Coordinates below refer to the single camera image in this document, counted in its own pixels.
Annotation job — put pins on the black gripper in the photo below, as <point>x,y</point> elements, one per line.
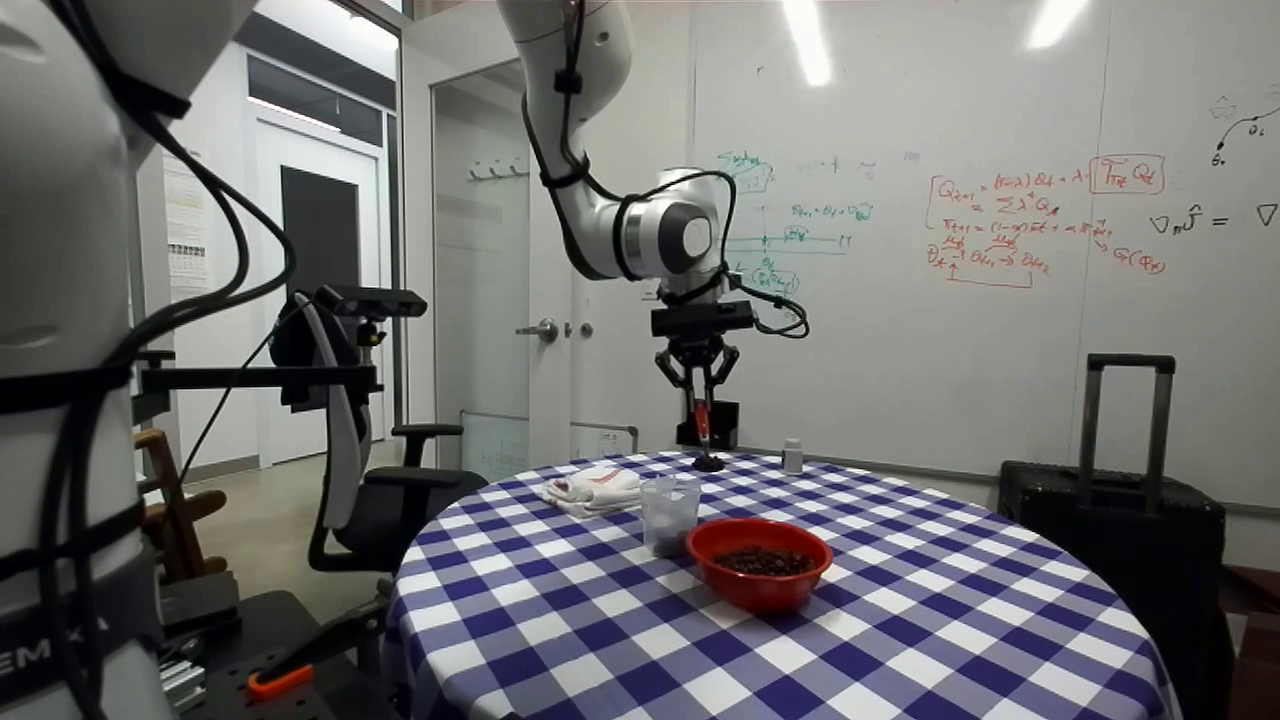
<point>702,325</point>

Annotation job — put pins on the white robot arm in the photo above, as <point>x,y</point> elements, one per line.
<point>663,232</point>

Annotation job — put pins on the clear plastic measuring jar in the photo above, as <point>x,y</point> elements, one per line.
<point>667,516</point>

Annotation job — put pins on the red bowl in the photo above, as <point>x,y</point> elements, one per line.
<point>762,580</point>

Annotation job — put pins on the white towel with orange stripes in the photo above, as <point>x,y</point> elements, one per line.
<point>595,488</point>

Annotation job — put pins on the dark beans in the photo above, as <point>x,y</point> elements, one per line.
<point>762,561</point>

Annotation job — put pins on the white door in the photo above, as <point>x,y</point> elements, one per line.
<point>493,264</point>

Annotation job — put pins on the blue white checkered tablecloth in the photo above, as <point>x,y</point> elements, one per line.
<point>865,643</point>

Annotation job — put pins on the black office chair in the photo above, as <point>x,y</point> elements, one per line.
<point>400,504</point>

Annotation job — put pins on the whiteboard with writing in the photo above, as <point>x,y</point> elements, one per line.
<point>1001,264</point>

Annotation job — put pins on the black rolling suitcase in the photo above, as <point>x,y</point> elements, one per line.
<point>1114,546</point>

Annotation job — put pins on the black equipment cart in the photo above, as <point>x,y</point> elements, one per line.
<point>265,655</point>

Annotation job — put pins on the wooden stand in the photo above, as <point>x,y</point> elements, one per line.
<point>174,523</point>

